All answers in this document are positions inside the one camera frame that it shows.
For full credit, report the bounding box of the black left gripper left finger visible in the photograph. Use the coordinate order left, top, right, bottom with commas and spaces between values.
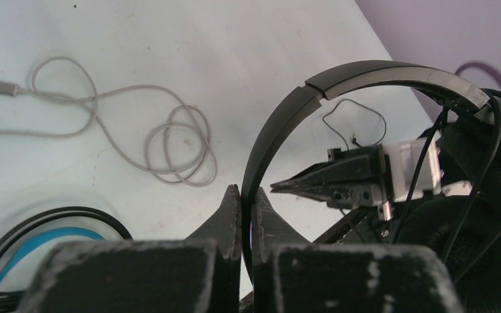
18, 185, 242, 312

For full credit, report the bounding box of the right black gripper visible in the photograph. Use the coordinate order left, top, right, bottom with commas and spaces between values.
271, 145, 393, 222

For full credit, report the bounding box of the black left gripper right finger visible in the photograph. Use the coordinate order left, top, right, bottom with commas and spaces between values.
251, 190, 463, 312

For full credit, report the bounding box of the small black on-ear headphones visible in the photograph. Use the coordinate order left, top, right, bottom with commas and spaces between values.
241, 60, 501, 312

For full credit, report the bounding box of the black headset with blue band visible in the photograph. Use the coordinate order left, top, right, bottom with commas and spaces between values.
0, 207, 132, 312

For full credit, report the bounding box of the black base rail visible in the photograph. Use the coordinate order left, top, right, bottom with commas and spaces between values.
239, 207, 389, 313

